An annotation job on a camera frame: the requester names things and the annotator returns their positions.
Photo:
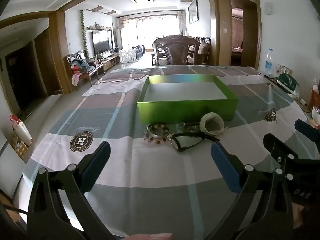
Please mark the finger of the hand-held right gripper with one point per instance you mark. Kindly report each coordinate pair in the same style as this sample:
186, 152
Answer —
275, 145
306, 128

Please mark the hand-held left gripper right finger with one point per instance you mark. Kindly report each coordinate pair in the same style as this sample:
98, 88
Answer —
225, 167

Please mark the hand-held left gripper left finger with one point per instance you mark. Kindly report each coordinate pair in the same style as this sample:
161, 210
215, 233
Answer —
98, 163

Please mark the silver bangle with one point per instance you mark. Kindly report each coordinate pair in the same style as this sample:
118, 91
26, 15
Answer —
157, 133

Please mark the green cardboard box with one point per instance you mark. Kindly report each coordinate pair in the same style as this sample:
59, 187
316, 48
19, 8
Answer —
187, 100

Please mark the small jewelry heap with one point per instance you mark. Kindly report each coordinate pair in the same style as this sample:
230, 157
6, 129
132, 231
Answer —
188, 127

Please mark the person's right hand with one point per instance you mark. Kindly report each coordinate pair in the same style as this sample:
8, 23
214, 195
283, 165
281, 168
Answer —
300, 215

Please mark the person's left hand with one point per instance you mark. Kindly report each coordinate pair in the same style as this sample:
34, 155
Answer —
150, 237

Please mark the checked printed tablecloth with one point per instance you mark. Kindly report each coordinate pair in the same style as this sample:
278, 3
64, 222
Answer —
140, 175

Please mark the black glasses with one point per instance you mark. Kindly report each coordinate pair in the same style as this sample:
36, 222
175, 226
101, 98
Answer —
186, 143

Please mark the cream lace scrunchie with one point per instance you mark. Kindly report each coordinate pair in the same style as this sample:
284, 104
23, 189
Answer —
212, 123

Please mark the green and white packet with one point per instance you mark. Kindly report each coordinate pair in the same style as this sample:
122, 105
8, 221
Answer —
287, 83

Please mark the clear water bottle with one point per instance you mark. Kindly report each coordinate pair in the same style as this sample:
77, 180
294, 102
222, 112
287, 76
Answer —
268, 63

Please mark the paper bags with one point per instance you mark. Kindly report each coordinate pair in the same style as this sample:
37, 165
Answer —
20, 135

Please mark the wooden bench with clothes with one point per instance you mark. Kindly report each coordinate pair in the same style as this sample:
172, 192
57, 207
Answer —
83, 66

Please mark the wooden television cabinet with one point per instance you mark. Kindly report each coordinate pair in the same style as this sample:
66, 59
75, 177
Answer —
110, 61

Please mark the white play fence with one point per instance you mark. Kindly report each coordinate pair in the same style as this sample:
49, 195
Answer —
131, 55

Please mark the flat screen television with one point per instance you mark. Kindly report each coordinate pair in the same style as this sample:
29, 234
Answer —
101, 42

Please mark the dark carved wooden chair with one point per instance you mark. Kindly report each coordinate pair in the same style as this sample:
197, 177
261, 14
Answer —
176, 52

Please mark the white standing air conditioner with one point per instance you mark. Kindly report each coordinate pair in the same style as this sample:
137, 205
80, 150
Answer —
118, 40

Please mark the green ivy garland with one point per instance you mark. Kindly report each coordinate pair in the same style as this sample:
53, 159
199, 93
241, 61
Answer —
84, 33

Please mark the framed wall picture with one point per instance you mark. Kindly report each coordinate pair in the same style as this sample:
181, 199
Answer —
193, 11

